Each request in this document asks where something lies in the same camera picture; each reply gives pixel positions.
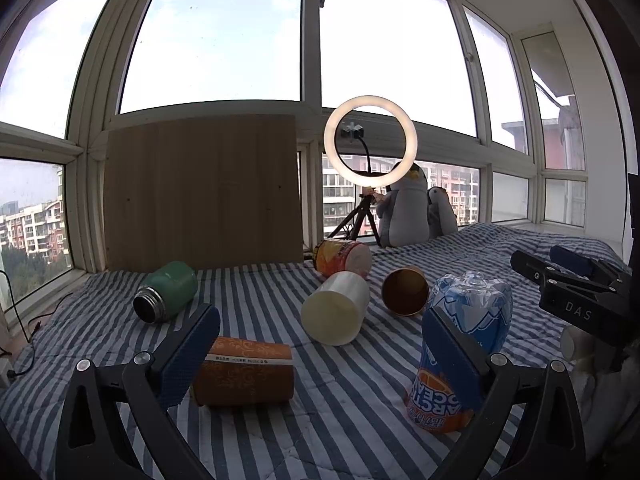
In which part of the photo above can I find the black phone clamp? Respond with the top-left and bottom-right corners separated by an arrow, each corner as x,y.
340,121 -> 373,176

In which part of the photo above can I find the large grey penguin plush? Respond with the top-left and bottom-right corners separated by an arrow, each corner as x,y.
375,161 -> 432,248

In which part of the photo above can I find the black cable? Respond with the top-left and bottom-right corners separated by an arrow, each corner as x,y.
0,269 -> 76,377

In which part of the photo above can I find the white plastic cup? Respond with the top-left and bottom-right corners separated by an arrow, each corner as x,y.
301,271 -> 371,347

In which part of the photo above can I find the orange patterned paper cup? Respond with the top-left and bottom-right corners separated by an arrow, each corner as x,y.
191,336 -> 296,407

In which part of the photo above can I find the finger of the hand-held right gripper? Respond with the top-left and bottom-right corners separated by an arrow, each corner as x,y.
548,245 -> 632,288
510,250 -> 568,291

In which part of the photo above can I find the orange instant noodle cup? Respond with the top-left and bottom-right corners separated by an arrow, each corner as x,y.
313,239 -> 373,279

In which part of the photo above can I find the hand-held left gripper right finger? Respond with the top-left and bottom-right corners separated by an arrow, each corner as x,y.
421,306 -> 593,480

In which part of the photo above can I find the small grey penguin plush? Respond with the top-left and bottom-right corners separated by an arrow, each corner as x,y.
426,186 -> 459,238

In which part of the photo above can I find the blue striped blanket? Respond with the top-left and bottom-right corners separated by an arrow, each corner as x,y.
0,220 -> 632,480

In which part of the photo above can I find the blue orange drink bottle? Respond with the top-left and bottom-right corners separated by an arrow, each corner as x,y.
404,271 -> 514,435

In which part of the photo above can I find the white ring light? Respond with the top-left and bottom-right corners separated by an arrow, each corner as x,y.
323,95 -> 417,181

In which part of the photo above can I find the wooden board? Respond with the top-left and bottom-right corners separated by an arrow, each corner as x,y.
102,114 -> 306,273

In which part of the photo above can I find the gold metal cup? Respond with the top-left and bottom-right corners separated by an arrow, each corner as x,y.
382,266 -> 431,318

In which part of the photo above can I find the green thermos flask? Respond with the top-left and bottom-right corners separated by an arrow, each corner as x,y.
133,260 -> 199,324

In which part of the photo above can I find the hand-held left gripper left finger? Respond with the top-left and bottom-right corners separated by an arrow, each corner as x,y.
55,304 -> 222,480

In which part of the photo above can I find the black tripod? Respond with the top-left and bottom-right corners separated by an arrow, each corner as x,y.
327,186 -> 383,248

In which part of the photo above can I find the white round object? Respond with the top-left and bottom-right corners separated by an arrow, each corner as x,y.
560,325 -> 608,376

